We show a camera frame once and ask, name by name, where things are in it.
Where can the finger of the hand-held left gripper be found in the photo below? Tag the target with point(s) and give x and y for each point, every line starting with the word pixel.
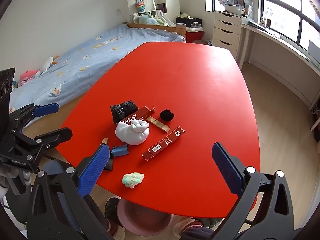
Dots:
pixel 46 108
pixel 57 135

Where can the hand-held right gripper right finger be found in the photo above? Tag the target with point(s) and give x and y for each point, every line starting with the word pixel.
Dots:
pixel 226 170

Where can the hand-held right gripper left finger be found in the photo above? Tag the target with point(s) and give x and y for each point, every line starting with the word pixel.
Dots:
pixel 93 170

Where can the small blue box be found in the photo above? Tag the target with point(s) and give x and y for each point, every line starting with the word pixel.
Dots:
pixel 120 151

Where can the green white cloth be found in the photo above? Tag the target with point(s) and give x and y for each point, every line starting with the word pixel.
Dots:
pixel 132 179

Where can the white cloth bundle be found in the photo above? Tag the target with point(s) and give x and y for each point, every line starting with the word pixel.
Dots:
pixel 131 135

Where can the black patterned cloth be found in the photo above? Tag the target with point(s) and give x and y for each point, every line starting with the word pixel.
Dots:
pixel 122 110

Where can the long red box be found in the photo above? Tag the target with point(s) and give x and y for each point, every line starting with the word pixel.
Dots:
pixel 162 145

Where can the pink basin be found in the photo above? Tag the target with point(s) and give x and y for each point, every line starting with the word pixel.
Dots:
pixel 145 220

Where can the red snack wrapper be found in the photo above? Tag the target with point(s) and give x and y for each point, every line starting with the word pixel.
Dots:
pixel 140 113

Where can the black fluffy ball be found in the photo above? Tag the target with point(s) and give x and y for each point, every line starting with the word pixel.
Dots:
pixel 167 115

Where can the pink plush toy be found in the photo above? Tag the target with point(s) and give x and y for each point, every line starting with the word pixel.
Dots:
pixel 27 76

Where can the white duck plush toy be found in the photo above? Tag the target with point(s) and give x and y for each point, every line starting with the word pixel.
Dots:
pixel 47 64

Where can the person's shoe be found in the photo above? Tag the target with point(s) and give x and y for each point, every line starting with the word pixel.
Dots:
pixel 111 215
pixel 185 226

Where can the bed with blue sheet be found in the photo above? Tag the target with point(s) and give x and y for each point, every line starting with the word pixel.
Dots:
pixel 87 55

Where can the pile of soft toys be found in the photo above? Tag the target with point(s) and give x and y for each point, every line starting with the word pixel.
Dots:
pixel 147 18

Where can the white desk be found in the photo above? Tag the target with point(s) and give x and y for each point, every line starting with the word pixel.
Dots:
pixel 280 45

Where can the white drawer unit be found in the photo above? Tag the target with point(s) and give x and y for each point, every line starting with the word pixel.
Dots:
pixel 226 32

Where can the rainbow toy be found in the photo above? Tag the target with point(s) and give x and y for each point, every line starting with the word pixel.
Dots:
pixel 140 6

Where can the red cooler box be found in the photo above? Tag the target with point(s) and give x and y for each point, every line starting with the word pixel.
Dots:
pixel 195 33

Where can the white box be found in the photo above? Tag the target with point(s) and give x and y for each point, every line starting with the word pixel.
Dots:
pixel 314 50

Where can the black bag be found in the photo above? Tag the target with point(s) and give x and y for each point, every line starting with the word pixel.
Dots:
pixel 185 21

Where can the stack of books and papers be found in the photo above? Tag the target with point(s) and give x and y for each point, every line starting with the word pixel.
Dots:
pixel 235 2

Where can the window with black frame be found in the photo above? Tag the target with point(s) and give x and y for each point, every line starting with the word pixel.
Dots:
pixel 282 7

